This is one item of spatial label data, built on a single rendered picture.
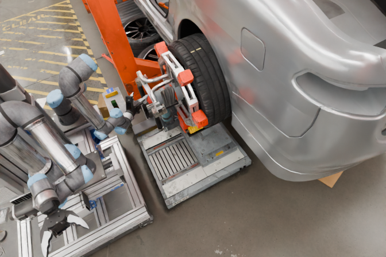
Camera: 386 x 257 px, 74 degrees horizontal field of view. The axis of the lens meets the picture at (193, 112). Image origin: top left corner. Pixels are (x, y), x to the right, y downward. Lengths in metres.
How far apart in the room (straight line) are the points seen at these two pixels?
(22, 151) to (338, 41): 1.34
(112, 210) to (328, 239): 1.64
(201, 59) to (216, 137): 0.92
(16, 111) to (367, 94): 1.37
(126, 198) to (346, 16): 2.22
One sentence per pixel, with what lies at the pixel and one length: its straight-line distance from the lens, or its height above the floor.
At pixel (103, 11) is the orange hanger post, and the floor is 1.37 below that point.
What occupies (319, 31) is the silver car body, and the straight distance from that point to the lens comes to 0.95.
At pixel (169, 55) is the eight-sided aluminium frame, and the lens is 1.77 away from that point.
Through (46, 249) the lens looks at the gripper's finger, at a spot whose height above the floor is 1.25.
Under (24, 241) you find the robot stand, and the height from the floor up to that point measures 0.23.
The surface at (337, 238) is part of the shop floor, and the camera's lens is 2.36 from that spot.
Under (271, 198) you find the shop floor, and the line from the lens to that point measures 2.34.
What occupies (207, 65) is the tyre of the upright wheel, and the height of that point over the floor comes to 1.13.
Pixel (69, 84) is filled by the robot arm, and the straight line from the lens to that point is 1.52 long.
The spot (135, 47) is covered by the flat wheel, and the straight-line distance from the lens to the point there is 3.15.
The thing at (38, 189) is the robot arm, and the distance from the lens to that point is 1.23.
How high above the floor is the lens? 2.15
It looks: 49 degrees down
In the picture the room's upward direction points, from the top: 10 degrees counter-clockwise
